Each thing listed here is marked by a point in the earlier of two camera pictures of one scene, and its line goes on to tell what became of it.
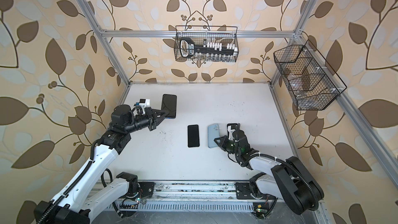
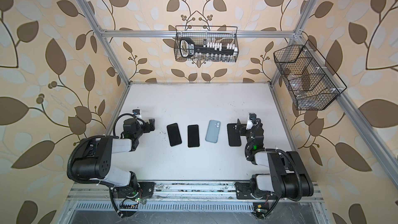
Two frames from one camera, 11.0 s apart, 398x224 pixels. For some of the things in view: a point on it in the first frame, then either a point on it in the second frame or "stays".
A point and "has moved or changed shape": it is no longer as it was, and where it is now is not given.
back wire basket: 206,43 stays
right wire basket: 313,82 stays
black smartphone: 169,104 → 173,134
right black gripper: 222,144 → 243,128
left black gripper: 153,120 → 151,126
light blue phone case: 213,132 has moved or changed shape
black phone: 193,138 stays
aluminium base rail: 190,196 stays
